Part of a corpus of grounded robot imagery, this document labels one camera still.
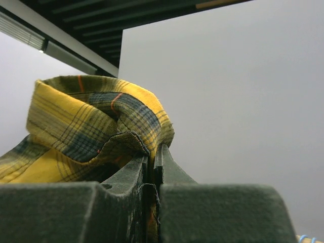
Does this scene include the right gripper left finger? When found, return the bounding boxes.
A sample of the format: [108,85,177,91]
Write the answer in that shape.
[1,156,148,242]

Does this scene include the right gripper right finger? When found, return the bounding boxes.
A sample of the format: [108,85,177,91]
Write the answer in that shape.
[154,145,297,242]

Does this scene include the yellow plaid shirt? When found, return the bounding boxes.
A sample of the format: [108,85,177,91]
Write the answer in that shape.
[1,75,174,242]

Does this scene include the wooden clothes rack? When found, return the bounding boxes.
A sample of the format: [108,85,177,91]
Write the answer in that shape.
[194,1,323,242]

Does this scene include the blue wire hangers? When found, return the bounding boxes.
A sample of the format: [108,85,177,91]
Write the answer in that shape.
[297,235,317,243]

